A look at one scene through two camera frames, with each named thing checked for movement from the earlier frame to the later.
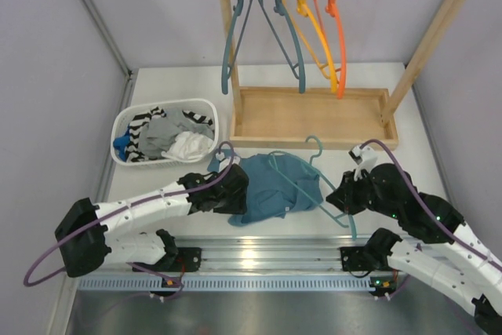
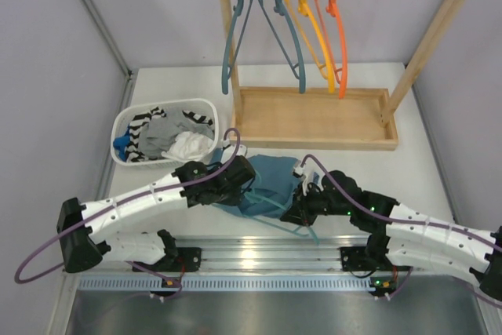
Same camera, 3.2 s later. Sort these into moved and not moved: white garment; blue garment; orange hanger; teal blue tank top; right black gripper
Moved: right black gripper
Not moved: orange hanger; white garment; teal blue tank top; blue garment
